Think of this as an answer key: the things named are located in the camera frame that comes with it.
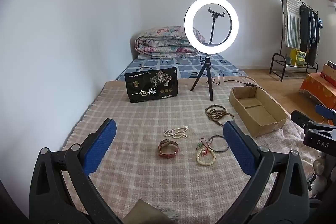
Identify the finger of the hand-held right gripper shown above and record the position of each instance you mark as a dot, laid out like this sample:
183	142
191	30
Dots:
298	117
325	110

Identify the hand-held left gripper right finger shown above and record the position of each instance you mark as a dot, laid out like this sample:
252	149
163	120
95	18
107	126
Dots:
240	148

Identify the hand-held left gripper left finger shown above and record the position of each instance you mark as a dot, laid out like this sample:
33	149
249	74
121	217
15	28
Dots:
101	145

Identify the dark thin bangle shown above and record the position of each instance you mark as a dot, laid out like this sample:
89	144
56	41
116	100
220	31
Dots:
219	152

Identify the cardboard box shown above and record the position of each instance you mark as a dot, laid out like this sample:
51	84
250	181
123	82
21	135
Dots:
262	114

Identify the orange covered table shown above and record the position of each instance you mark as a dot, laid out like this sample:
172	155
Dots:
315	87

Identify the beige box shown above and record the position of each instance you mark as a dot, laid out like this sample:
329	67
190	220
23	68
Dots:
329	74

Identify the pink plaid blanket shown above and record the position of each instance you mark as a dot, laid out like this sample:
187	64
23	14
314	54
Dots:
147	121

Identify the yellow box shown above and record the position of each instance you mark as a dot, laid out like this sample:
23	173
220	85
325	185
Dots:
298	57

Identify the black clothes rack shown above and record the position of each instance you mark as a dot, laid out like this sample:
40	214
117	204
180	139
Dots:
278	53

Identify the black snack bag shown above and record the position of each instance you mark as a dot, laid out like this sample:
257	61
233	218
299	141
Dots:
149	87

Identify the brown paper piece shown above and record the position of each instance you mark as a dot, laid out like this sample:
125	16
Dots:
141	213

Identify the black tripod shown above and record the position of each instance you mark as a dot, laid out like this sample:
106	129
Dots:
208	74

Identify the dark hanging clothes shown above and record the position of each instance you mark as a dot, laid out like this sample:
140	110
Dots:
307	30

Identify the striped hanging cloth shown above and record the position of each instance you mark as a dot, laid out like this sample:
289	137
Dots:
291	19

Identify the blue checkered bedsheet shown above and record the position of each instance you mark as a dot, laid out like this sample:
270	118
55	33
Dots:
183	66

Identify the folded floral quilt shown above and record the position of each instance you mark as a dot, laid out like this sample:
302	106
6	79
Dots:
157	43

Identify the black phone holder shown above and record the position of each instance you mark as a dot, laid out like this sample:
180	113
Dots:
215	13

